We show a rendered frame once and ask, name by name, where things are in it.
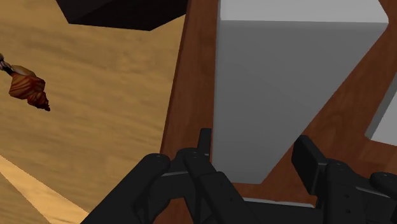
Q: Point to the brown wooden cabinet white panels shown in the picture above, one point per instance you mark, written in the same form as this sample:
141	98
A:
192	93

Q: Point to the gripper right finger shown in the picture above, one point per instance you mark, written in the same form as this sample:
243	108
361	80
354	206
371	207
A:
341	186

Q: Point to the orange brown shell-shaped object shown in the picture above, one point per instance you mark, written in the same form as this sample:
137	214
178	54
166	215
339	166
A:
28	88

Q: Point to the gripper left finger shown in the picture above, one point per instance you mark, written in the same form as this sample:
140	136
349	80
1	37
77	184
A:
214	192

